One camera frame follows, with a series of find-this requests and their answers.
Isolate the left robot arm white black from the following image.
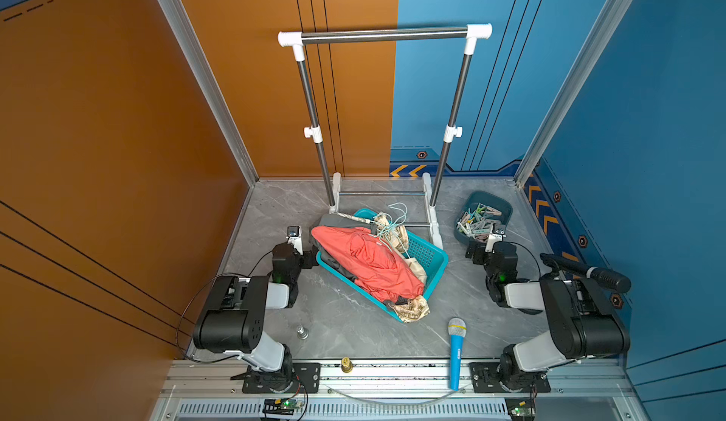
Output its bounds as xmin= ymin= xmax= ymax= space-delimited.
xmin=192 ymin=242 xmax=318 ymax=394

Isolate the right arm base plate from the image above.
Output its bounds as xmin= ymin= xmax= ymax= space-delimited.
xmin=469 ymin=362 xmax=551 ymax=394

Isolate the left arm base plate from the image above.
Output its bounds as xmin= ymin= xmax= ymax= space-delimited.
xmin=242 ymin=362 xmax=321 ymax=395

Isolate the small brass weight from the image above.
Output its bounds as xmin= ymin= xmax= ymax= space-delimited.
xmin=340 ymin=357 xmax=354 ymax=374

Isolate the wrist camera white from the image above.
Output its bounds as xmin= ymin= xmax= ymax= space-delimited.
xmin=287 ymin=226 xmax=304 ymax=255
xmin=485 ymin=224 xmax=506 ymax=253

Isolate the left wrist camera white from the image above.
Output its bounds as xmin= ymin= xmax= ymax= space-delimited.
xmin=287 ymin=226 xmax=304 ymax=255

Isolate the blue toy microphone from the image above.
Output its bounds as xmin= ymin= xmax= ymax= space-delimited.
xmin=447 ymin=317 xmax=467 ymax=391

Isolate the beige patterned cloth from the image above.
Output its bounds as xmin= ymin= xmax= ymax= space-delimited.
xmin=371 ymin=212 xmax=431 ymax=324

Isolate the green circuit board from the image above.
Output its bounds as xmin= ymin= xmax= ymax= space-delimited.
xmin=261 ymin=398 xmax=306 ymax=419
xmin=505 ymin=398 xmax=536 ymax=421

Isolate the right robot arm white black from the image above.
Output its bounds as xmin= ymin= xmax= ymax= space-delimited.
xmin=466 ymin=241 xmax=631 ymax=393

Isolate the left green circuit board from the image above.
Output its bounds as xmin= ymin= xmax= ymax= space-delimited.
xmin=261 ymin=398 xmax=306 ymax=419

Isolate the metal clothes drying rack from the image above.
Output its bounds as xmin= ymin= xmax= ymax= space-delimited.
xmin=277 ymin=23 xmax=493 ymax=250

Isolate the right green circuit board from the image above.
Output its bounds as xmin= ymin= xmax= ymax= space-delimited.
xmin=505 ymin=398 xmax=536 ymax=421

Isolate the light green wire hanger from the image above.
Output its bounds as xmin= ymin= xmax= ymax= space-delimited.
xmin=374 ymin=203 xmax=410 ymax=255

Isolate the red t-shirt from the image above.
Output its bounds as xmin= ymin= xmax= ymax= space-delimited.
xmin=312 ymin=226 xmax=425 ymax=303

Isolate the grey garment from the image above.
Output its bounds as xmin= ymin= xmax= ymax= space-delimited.
xmin=315 ymin=213 xmax=368 ymax=228

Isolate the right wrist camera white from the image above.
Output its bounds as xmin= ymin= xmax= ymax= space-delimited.
xmin=485 ymin=224 xmax=506 ymax=253

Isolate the aluminium front rail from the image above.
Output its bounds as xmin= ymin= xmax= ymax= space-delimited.
xmin=159 ymin=359 xmax=636 ymax=398

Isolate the dark teal clothespin bin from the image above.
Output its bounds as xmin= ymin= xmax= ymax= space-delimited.
xmin=454 ymin=190 xmax=513 ymax=245

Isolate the teal plastic laundry basket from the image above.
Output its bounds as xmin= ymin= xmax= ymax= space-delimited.
xmin=312 ymin=209 xmax=449 ymax=323

